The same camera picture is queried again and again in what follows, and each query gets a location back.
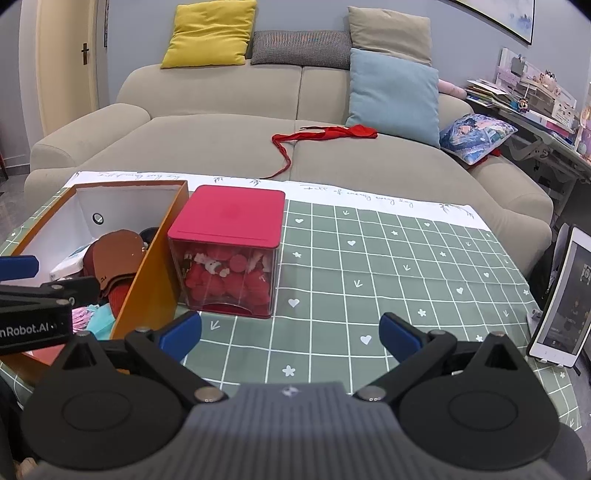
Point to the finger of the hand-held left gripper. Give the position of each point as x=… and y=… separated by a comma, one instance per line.
x=74, y=290
x=18, y=267

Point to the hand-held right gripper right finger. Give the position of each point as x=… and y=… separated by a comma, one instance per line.
x=397, y=334

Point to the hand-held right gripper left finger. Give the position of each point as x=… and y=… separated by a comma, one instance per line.
x=182, y=328

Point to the small white box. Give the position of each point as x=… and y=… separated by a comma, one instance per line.
x=69, y=265

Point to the pink satin pouch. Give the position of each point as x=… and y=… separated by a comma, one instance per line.
x=83, y=318

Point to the teal round bag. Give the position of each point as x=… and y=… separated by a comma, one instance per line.
x=101, y=323

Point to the red fabric item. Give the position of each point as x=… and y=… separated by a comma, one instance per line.
x=121, y=297

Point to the orange cardboard box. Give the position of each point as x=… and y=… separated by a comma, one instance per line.
x=147, y=286

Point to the navy cloth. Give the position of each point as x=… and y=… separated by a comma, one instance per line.
x=148, y=235

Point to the green checked tablecloth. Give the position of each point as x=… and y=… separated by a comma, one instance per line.
x=392, y=277

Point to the clear box with red lid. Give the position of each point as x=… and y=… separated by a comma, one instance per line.
x=231, y=212

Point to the white tablet stand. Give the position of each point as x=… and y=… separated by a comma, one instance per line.
x=534, y=316

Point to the white tablet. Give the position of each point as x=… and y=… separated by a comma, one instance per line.
x=563, y=300

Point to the beige fabric sofa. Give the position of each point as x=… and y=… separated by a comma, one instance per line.
x=207, y=138

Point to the red cloth piece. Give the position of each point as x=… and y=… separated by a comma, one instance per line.
x=489, y=157

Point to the white door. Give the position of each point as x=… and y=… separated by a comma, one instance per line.
x=64, y=69

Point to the red ribbon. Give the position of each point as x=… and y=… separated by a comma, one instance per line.
x=360, y=131

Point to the cartoon printed pillow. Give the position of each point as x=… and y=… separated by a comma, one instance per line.
x=475, y=136

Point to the light blue pillow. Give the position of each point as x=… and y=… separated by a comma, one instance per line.
x=392, y=97

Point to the grey desk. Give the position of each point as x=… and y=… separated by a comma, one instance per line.
x=549, y=138

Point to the pink plush toy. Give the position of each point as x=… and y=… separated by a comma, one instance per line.
x=450, y=87

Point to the stack of papers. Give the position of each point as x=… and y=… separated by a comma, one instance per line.
x=485, y=92

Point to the small figurine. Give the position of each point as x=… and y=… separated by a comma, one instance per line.
x=524, y=104

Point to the purple plush toy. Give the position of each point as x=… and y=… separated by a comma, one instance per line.
x=584, y=134

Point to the white desk organiser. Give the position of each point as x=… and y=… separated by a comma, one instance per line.
x=540, y=87

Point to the yellow pillow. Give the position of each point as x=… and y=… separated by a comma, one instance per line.
x=207, y=32

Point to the grey knitted pillow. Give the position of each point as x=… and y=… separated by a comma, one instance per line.
x=300, y=48

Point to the beige pillow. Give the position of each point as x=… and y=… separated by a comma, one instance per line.
x=392, y=32

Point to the framed wall picture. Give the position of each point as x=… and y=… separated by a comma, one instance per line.
x=508, y=18

